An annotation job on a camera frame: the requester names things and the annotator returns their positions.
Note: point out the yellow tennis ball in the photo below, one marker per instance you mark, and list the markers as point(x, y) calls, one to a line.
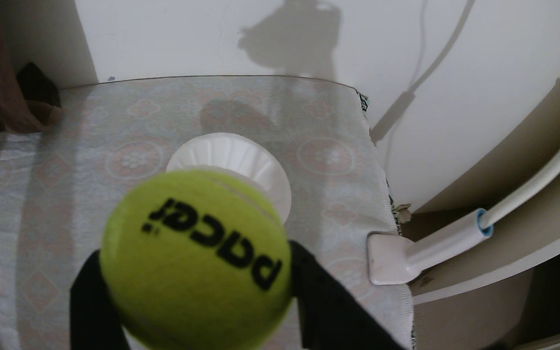
point(192, 262)

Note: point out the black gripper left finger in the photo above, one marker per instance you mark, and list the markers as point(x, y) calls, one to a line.
point(93, 311)

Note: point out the white paper bowl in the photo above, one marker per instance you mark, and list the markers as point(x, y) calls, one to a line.
point(241, 155)

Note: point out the pale patterned table cloth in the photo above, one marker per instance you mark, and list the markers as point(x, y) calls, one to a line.
point(42, 204)

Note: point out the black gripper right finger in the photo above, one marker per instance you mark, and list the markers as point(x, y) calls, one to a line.
point(328, 306)

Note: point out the white clamp stand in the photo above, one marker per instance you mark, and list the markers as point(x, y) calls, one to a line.
point(430, 245)

